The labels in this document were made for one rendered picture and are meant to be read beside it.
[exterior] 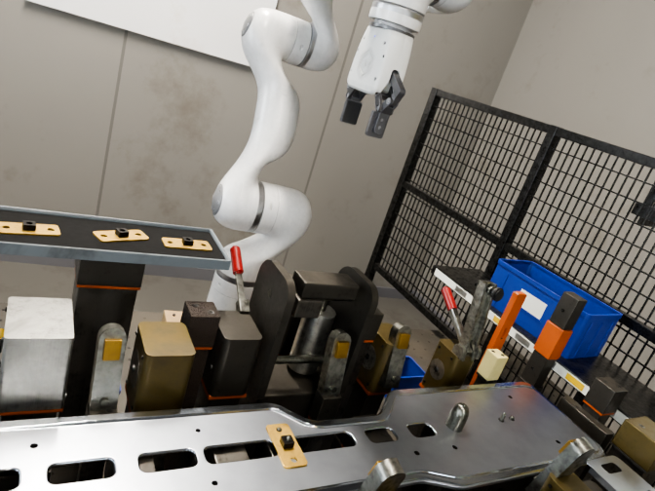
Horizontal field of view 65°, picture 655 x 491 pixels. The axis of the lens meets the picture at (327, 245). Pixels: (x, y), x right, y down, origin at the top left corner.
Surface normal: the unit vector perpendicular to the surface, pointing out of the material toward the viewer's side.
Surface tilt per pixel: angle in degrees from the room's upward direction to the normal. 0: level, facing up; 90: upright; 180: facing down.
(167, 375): 90
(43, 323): 0
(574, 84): 90
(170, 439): 0
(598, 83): 90
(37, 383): 90
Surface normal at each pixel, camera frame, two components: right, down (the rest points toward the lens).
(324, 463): 0.29, -0.90
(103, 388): 0.48, 0.24
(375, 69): -0.82, -0.07
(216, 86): 0.37, 0.42
